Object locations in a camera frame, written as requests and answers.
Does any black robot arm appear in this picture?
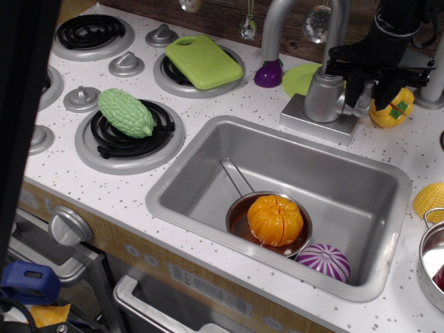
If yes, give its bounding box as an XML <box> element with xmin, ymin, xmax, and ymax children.
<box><xmin>326</xmin><ymin>1</ymin><xmax>443</xmax><ymax>110</ymax></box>

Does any small steel saucepan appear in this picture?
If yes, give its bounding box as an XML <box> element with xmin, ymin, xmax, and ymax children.
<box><xmin>220</xmin><ymin>157</ymin><xmax>313</xmax><ymax>257</ymax></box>

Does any green toy plate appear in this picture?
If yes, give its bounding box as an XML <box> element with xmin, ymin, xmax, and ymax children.
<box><xmin>282</xmin><ymin>63</ymin><xmax>346</xmax><ymax>97</ymax></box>

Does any hanging glass fruit ornament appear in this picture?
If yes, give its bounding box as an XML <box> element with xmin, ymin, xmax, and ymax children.
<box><xmin>239</xmin><ymin>0</ymin><xmax>257</xmax><ymax>41</ymax></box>

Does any silver stove knob middle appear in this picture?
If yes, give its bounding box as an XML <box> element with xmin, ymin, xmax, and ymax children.
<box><xmin>108</xmin><ymin>51</ymin><xmax>145</xmax><ymax>78</ymax></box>

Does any purple toy eggplant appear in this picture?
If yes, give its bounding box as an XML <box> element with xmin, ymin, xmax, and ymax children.
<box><xmin>254</xmin><ymin>59</ymin><xmax>283</xmax><ymax>88</ymax></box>

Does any silver oven door handle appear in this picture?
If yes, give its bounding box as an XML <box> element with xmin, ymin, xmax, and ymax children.
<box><xmin>6</xmin><ymin>207</ymin><xmax>107</xmax><ymax>289</ymax></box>

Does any yellow toy corn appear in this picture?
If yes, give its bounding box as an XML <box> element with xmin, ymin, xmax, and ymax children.
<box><xmin>413</xmin><ymin>182</ymin><xmax>443</xmax><ymax>218</ymax></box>

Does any grey toy sink basin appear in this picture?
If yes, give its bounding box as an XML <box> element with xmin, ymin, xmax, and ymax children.
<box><xmin>146</xmin><ymin>116</ymin><xmax>412</xmax><ymax>302</ymax></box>

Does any yellow cloth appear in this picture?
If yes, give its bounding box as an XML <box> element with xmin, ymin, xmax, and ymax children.
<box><xmin>29</xmin><ymin>303</ymin><xmax>71</xmax><ymax>328</ymax></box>

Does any silver post at right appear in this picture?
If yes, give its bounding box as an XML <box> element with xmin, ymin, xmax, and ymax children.
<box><xmin>414</xmin><ymin>34</ymin><xmax>443</xmax><ymax>110</ymax></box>

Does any silver oven front knob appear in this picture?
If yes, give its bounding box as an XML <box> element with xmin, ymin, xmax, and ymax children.
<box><xmin>48</xmin><ymin>205</ymin><xmax>94</xmax><ymax>247</ymax></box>

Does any far left stove burner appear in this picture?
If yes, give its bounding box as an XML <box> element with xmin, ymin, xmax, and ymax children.
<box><xmin>37</xmin><ymin>65</ymin><xmax>64</xmax><ymax>112</ymax></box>

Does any green toy cutting board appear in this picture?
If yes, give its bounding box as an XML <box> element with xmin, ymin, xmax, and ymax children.
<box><xmin>165</xmin><ymin>35</ymin><xmax>244</xmax><ymax>89</ymax></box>

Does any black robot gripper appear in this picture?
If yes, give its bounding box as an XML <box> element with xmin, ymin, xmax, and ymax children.
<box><xmin>324</xmin><ymin>29</ymin><xmax>437</xmax><ymax>111</ymax></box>

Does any black foreground pole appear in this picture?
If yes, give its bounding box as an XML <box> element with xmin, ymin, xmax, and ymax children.
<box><xmin>1</xmin><ymin>1</ymin><xmax>60</xmax><ymax>262</ymax></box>

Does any steel pot at right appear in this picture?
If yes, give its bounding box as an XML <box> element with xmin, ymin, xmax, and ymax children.
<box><xmin>417</xmin><ymin>207</ymin><xmax>443</xmax><ymax>312</ymax></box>

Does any green toy bitter gourd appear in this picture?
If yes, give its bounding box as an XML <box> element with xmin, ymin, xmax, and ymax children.
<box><xmin>98</xmin><ymin>88</ymin><xmax>154</xmax><ymax>139</ymax></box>

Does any silver stove knob left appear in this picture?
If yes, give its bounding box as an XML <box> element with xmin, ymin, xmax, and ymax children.
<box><xmin>63</xmin><ymin>85</ymin><xmax>101</xmax><ymax>113</ymax></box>

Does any orange toy pumpkin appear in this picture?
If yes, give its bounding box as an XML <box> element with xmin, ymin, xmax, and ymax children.
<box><xmin>247</xmin><ymin>195</ymin><xmax>305</xmax><ymax>247</ymax></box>

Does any back right stove burner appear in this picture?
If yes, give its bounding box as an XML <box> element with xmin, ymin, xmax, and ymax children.
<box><xmin>153</xmin><ymin>53</ymin><xmax>243</xmax><ymax>99</ymax></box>

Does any front black stove burner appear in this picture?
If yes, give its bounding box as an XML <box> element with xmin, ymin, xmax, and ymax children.
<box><xmin>75</xmin><ymin>100</ymin><xmax>185</xmax><ymax>176</ymax></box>

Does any hanging crystal ball ornament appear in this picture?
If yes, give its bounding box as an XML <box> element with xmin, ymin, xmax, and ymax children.
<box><xmin>302</xmin><ymin>5</ymin><xmax>331</xmax><ymax>44</ymax></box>

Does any back left stove burner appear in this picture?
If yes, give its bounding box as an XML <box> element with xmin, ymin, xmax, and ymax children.
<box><xmin>52</xmin><ymin>14</ymin><xmax>135</xmax><ymax>62</ymax></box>

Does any silver toy faucet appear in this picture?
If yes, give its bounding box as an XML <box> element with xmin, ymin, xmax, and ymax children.
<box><xmin>259</xmin><ymin>0</ymin><xmax>362</xmax><ymax>146</ymax></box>

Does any silver stove knob front-left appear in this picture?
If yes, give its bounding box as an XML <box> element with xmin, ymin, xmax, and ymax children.
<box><xmin>28</xmin><ymin>125</ymin><xmax>55</xmax><ymax>155</ymax></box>

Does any silver dishwasher door handle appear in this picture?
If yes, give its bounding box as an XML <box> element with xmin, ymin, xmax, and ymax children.
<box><xmin>113</xmin><ymin>275</ymin><xmax>249</xmax><ymax>332</ymax></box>

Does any silver stove knob back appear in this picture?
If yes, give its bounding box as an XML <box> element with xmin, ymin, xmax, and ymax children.
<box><xmin>145</xmin><ymin>24</ymin><xmax>178</xmax><ymax>48</ymax></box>

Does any silver faucet lever handle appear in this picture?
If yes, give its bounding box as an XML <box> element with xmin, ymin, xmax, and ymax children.
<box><xmin>335</xmin><ymin>81</ymin><xmax>377</xmax><ymax>119</ymax></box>

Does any blue clamp tool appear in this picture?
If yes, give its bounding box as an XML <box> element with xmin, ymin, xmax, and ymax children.
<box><xmin>1</xmin><ymin>261</ymin><xmax>61</xmax><ymax>305</ymax></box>

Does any yellow toy bell pepper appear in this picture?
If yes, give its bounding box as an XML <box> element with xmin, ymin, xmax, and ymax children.
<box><xmin>369</xmin><ymin>87</ymin><xmax>414</xmax><ymax>128</ymax></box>

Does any purple striped toy onion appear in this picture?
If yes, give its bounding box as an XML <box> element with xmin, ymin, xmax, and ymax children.
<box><xmin>296</xmin><ymin>244</ymin><xmax>351</xmax><ymax>283</ymax></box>

